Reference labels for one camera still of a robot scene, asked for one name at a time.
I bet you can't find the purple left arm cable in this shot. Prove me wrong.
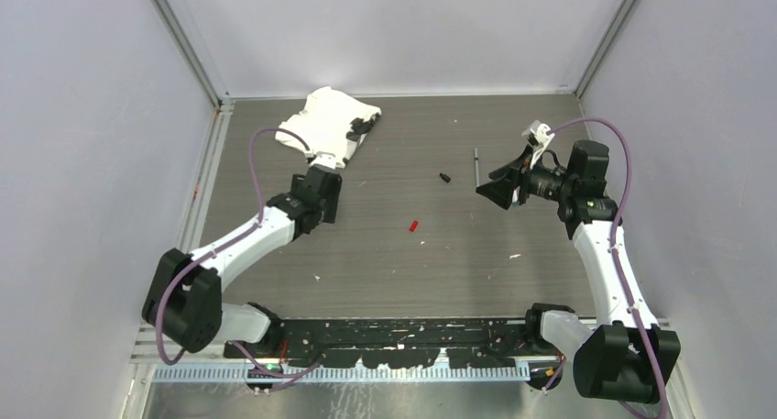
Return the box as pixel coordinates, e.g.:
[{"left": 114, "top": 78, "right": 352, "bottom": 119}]
[{"left": 154, "top": 127, "right": 317, "bottom": 393}]

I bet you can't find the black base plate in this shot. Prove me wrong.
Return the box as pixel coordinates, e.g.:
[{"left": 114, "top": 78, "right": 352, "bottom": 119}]
[{"left": 224, "top": 318, "right": 561, "bottom": 369}]

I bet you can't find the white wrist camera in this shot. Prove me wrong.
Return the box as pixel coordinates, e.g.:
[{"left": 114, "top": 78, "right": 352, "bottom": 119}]
[
  {"left": 309, "top": 152, "right": 337, "bottom": 170},
  {"left": 521, "top": 120, "right": 555, "bottom": 169}
]

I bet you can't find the grey pen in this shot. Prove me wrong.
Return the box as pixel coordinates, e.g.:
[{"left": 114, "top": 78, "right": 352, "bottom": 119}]
[{"left": 473, "top": 148, "right": 480, "bottom": 187}]

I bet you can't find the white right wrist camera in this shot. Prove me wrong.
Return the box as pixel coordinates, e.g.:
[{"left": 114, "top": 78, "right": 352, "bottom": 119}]
[{"left": 521, "top": 120, "right": 555, "bottom": 169}]

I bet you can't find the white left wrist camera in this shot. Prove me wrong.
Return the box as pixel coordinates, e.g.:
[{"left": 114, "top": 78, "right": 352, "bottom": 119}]
[{"left": 309, "top": 152, "right": 337, "bottom": 170}]

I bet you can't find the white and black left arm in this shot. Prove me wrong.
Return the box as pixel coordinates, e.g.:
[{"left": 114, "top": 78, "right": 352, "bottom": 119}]
[{"left": 141, "top": 160, "right": 342, "bottom": 363}]

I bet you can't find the white crumpled cloth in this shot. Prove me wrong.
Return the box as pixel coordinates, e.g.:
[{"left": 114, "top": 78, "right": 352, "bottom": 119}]
[{"left": 275, "top": 86, "right": 382, "bottom": 169}]

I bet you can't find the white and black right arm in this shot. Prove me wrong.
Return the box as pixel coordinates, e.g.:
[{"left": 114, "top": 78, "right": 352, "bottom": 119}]
[{"left": 509, "top": 140, "right": 681, "bottom": 404}]

